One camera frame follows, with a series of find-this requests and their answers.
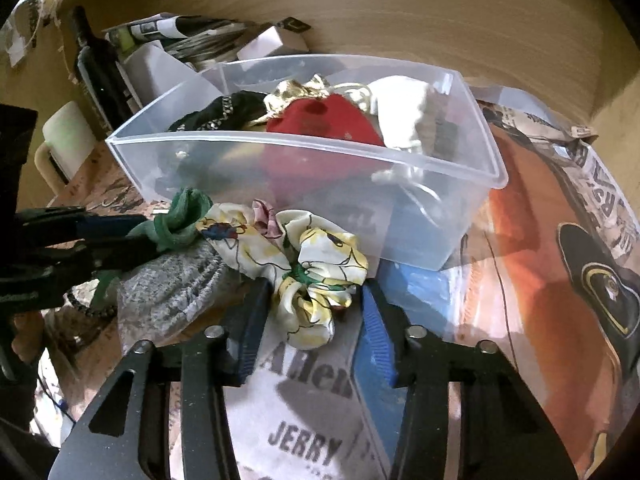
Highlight grey knit sock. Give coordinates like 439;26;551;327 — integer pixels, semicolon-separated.
116;240;242;352

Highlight green cloth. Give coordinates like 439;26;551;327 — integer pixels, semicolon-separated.
89;188;213;315

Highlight floral yellow white scarf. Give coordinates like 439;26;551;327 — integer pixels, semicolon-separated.
195;200;369;350

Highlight person's left hand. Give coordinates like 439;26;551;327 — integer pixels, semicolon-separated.
12;311;44;364

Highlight white mug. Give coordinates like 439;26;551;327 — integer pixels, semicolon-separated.
34;101;96;195

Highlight orange printed poster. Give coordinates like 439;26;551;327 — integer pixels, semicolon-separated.
451;101;639;479

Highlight dark glass bottle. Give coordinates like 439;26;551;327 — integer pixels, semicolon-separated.
73;6;141;131

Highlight white plastic container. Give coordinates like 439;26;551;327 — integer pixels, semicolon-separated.
124;42;222;112

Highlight black patterned cloth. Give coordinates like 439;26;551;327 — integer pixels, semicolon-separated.
168;90;267;132

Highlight rolled newspaper stack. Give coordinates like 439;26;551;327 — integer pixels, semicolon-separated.
104;13;260;65

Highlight red fabric pouch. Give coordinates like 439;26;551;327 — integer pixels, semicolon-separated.
260;94;390;195

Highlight clear plastic storage bin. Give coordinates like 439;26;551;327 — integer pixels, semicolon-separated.
107;54;509;270

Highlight small white cardboard box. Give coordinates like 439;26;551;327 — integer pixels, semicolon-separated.
236;26;309;61

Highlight gold fabric pouch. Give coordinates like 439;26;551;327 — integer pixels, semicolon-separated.
247;74;331;127

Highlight white cloth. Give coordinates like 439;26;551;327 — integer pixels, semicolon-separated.
368;75;448;155

